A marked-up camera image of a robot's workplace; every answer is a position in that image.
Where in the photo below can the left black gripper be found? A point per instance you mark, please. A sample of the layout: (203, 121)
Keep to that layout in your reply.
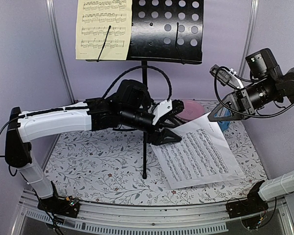
(158, 137)

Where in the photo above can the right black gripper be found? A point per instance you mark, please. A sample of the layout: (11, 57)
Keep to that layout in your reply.
(243, 96)

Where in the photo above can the blue metronome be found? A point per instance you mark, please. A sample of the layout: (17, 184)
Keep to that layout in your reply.
(222, 122)

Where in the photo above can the white sheet music page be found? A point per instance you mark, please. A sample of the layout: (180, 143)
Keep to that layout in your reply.
(201, 157)

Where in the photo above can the black music stand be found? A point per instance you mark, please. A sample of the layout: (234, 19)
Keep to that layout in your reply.
(165, 31)

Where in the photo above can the yellow sheet music page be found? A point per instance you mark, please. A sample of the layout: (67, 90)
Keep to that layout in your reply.
(103, 29)

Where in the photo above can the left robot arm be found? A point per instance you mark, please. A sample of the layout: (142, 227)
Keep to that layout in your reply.
(89, 115)

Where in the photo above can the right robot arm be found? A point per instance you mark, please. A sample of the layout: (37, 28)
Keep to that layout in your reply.
(286, 87)

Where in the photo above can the pink plate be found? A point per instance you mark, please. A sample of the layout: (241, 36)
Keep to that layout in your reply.
(192, 110)

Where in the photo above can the floral table mat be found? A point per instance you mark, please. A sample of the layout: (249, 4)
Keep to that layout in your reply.
(112, 167)

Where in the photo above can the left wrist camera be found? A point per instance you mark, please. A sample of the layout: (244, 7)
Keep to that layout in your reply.
(165, 110)

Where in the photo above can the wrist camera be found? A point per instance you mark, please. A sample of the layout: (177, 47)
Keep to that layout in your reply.
(229, 77)
(165, 110)

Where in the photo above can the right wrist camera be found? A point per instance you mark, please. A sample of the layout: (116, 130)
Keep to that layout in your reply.
(229, 77)

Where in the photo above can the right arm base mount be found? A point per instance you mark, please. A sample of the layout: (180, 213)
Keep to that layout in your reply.
(252, 204)

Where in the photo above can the front aluminium rail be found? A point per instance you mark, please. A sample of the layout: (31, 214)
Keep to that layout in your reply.
(112, 219)

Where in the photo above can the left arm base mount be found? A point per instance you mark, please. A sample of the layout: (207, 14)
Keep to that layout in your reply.
(68, 207)

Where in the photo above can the left aluminium frame post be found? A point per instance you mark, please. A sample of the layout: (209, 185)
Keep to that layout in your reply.
(56, 38)

